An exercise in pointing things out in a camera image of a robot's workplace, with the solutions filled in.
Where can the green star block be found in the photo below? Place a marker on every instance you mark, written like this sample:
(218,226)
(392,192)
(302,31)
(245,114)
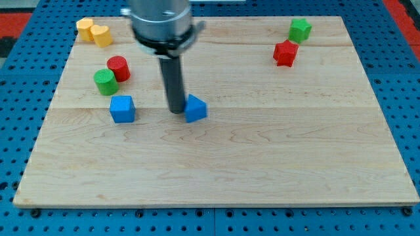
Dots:
(299,30)

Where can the blue triangle block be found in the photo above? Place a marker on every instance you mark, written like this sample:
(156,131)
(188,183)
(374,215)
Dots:
(195,109)

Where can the light wooden board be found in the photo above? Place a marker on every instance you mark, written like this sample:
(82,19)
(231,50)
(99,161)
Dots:
(309,135)

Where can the blue cube block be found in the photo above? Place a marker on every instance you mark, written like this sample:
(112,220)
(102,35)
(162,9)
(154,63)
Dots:
(122,109)

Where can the yellow heart block back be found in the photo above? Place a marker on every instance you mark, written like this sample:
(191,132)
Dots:
(84,29)

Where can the green cylinder block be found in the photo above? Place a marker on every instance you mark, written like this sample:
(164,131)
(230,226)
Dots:
(105,81)

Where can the red star block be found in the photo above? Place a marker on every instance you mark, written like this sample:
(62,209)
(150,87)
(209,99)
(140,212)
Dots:
(285,53)

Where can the yellow heart block front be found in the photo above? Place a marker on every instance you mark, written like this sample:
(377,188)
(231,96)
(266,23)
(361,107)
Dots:
(101,35)

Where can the yellow heart block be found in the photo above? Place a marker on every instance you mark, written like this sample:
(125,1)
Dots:
(101,35)
(84,29)

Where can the red cylinder block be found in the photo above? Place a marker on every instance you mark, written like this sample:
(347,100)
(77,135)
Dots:
(120,68)

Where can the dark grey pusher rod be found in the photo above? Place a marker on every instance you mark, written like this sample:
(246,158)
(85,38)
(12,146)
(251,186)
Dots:
(171,71)

